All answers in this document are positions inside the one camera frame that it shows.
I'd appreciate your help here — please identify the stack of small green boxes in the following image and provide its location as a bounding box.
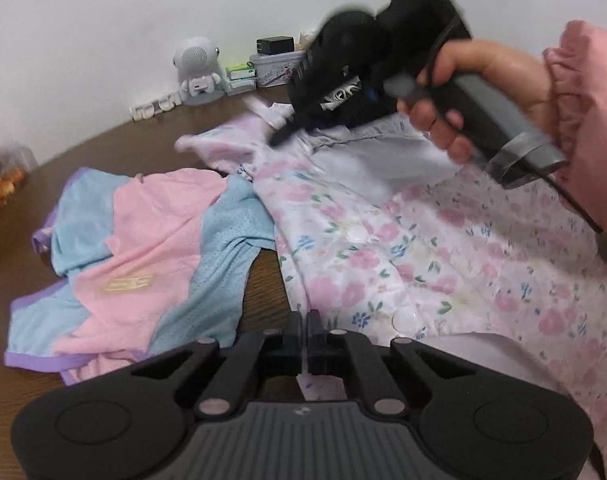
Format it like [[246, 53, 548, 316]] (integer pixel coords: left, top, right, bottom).
[[226, 62, 258, 97]]

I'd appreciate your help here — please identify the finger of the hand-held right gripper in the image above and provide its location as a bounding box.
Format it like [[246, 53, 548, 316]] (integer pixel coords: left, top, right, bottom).
[[270, 109, 315, 148]]

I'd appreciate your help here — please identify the person's right hand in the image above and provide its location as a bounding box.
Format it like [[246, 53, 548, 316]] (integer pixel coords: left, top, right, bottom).
[[397, 39, 559, 164]]

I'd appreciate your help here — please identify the crumpled white plastic bag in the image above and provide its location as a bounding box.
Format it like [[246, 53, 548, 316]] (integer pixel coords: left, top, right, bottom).
[[296, 27, 320, 53]]

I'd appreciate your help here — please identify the person's right forearm pink sleeve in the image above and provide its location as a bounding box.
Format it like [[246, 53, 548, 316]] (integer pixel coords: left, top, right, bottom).
[[542, 20, 607, 246]]

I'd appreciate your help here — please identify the clear plastic container of oranges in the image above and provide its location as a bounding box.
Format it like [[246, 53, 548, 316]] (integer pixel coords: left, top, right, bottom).
[[0, 135, 39, 218]]

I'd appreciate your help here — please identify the pink floral garment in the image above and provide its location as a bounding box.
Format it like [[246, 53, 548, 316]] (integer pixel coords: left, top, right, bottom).
[[176, 100, 607, 480]]

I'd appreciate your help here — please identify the black power adapter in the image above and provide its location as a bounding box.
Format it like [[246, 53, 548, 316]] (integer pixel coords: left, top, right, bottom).
[[256, 35, 295, 55]]

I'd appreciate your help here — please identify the white robot-shaped speaker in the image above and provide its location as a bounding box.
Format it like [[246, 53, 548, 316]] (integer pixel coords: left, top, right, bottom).
[[173, 36, 227, 107]]

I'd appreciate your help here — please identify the small white power strip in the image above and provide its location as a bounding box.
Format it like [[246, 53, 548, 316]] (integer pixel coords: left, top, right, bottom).
[[130, 91, 184, 122]]

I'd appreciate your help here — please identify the grey printed tin box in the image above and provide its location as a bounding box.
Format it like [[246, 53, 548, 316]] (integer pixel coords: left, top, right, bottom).
[[248, 50, 309, 90]]

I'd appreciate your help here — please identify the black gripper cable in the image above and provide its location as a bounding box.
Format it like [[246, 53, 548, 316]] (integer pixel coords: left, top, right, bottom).
[[546, 172, 604, 235]]

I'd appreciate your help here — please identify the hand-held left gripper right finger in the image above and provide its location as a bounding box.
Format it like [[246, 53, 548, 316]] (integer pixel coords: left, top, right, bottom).
[[307, 310, 477, 418]]

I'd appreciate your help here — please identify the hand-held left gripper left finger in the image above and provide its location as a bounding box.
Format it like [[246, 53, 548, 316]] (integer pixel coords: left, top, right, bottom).
[[130, 310, 304, 418]]

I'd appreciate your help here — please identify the pink and blue pastel garment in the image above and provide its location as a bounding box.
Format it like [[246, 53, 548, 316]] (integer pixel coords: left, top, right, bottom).
[[4, 167, 279, 386]]

